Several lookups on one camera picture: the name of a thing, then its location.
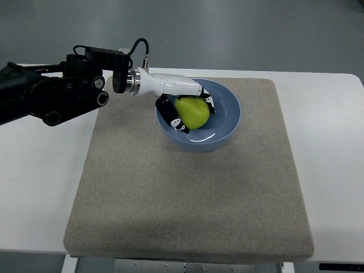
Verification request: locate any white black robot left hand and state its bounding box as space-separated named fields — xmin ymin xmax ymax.
xmin=125 ymin=67 xmax=215 ymax=134

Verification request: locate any green pear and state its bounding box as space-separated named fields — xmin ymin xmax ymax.
xmin=175 ymin=97 xmax=210 ymax=130

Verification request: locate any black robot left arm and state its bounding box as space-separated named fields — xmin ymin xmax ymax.
xmin=1 ymin=46 xmax=133 ymax=126

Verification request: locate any blue bowl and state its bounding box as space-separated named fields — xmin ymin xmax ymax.
xmin=155 ymin=78 xmax=242 ymax=152

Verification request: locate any upper metal floor plate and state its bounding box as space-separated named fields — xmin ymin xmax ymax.
xmin=119 ymin=48 xmax=130 ymax=54

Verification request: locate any beige felt mat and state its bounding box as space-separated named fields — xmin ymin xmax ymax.
xmin=64 ymin=78 xmax=314 ymax=264

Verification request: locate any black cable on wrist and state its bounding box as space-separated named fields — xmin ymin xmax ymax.
xmin=127 ymin=38 xmax=151 ymax=71

